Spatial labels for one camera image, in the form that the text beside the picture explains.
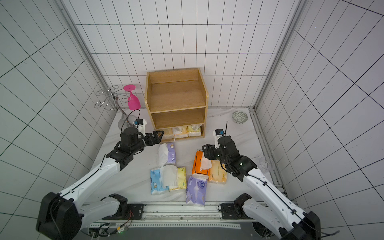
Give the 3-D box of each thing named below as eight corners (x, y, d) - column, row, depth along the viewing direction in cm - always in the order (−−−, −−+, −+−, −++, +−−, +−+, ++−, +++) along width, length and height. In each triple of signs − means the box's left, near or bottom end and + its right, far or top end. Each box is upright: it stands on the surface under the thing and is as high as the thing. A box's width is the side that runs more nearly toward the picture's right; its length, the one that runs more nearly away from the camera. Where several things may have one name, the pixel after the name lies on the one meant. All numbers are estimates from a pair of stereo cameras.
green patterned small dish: (233, 124, 112) (234, 119, 108) (230, 114, 118) (232, 110, 114) (246, 124, 112) (248, 119, 108) (244, 114, 118) (245, 110, 114)
